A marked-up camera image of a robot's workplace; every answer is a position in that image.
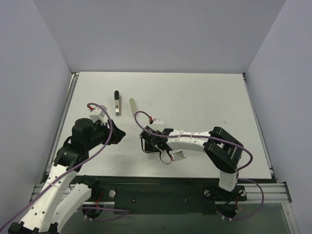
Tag olive green stapler cover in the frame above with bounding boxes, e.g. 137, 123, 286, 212
129, 98, 137, 116

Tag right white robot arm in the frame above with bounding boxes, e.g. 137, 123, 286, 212
140, 126, 243, 199

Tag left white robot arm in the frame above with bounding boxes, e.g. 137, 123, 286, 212
8, 117, 126, 234

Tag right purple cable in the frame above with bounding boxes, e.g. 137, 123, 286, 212
134, 111, 265, 221

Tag purple cable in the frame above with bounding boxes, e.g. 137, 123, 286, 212
134, 111, 265, 221
0, 102, 131, 222

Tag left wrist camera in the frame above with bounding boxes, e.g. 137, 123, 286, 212
88, 105, 107, 124

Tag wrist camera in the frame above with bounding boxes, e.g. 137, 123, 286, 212
149, 117, 163, 124
88, 105, 107, 124

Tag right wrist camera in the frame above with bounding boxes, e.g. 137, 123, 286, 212
149, 117, 163, 124

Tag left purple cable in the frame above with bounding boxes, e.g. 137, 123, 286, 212
0, 102, 131, 222

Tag aluminium frame rail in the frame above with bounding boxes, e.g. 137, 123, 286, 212
30, 182, 292, 205

